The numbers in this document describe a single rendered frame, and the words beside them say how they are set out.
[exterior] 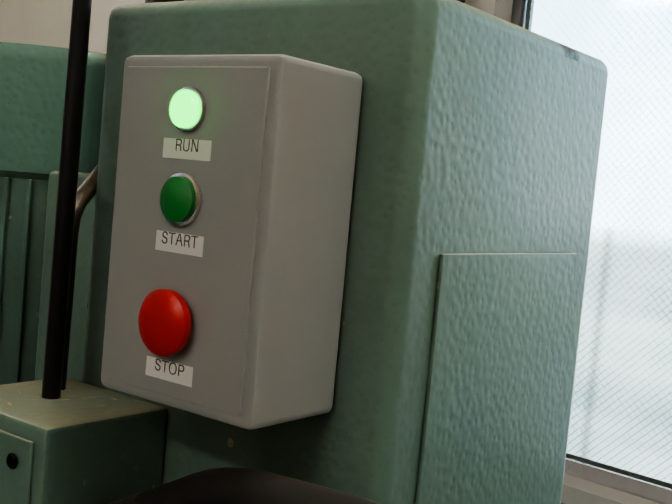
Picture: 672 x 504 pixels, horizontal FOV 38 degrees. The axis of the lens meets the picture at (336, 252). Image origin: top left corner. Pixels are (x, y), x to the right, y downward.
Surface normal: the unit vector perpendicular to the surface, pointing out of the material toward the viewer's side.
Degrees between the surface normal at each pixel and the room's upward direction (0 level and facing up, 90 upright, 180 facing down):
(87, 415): 0
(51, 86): 90
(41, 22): 90
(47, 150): 90
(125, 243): 90
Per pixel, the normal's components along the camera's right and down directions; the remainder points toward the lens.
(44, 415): 0.09, -0.99
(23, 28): -0.70, -0.01
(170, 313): -0.48, -0.07
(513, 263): 0.80, 0.11
